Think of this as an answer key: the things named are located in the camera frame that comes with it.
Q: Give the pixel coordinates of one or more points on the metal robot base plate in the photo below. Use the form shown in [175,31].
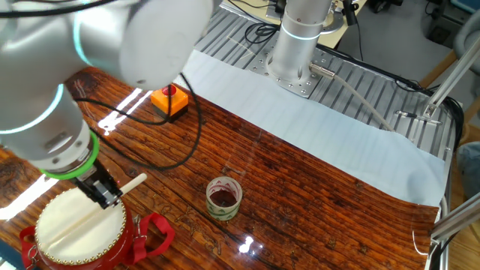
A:
[296,88]

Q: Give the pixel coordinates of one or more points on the white cloth sheet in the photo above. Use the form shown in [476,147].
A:
[337,131]

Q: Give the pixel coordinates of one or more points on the dark equipment box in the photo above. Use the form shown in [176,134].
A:
[440,33]

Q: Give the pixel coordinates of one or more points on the slanted aluminium profile bar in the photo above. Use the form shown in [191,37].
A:
[450,80]

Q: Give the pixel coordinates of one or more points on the glossy wood pattern mat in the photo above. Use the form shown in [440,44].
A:
[300,187]

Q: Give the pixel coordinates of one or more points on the short aluminium profile bar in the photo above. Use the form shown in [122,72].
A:
[457,221]

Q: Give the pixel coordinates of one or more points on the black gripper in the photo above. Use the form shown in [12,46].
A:
[92,172]

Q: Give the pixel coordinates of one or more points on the black mount post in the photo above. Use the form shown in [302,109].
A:
[349,11]

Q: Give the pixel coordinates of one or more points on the white wooden drumstick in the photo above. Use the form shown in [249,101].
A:
[135,182]

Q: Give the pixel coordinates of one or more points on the orange emergency stop button box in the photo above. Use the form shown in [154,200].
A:
[176,101]

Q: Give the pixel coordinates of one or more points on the printed tape roll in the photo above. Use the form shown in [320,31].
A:
[221,213]

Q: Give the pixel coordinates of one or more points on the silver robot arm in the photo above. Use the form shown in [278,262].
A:
[37,93]

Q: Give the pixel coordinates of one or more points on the red drum with white skin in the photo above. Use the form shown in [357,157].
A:
[93,243]

